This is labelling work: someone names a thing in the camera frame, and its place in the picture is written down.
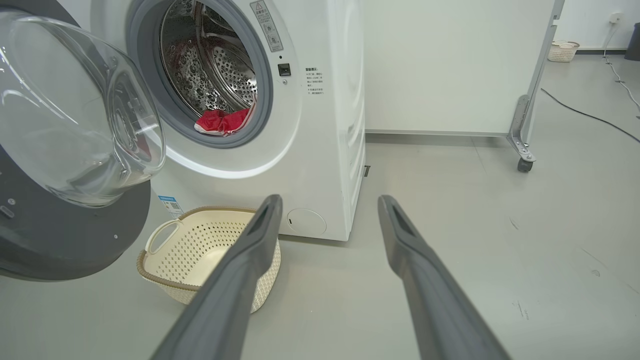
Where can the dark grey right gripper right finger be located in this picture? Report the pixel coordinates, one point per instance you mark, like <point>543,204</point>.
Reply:
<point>440,310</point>

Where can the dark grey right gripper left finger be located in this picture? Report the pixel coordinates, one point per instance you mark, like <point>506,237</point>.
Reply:
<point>225,300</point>

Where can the round grey glass washer door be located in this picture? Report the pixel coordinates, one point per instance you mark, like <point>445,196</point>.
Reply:
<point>60,235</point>

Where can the red and white garment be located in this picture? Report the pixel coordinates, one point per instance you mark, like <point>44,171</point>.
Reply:
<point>220,122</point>

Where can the cream perforated laundry basket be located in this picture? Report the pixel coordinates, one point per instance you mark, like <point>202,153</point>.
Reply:
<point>195,250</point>

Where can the white front-load washing machine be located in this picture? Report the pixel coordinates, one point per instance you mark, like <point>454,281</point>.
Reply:
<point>320,150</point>

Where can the small cream woven basket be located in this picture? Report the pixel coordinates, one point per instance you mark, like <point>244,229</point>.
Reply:
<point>563,52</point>

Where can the blue energy label sticker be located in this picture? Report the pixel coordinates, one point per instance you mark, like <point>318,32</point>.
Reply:
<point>171,206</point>

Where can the round white filter cover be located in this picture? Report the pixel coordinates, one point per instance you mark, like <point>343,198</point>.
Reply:
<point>306,222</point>

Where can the small text label sticker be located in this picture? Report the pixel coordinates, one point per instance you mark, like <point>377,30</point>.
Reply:
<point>314,81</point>

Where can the white partition panel with caster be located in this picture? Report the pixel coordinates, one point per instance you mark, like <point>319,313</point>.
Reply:
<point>450,70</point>

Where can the grey warning label sticker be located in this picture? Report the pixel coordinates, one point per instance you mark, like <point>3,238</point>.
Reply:
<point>267,25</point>

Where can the white wall socket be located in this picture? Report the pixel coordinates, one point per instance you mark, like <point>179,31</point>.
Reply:
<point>616,18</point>

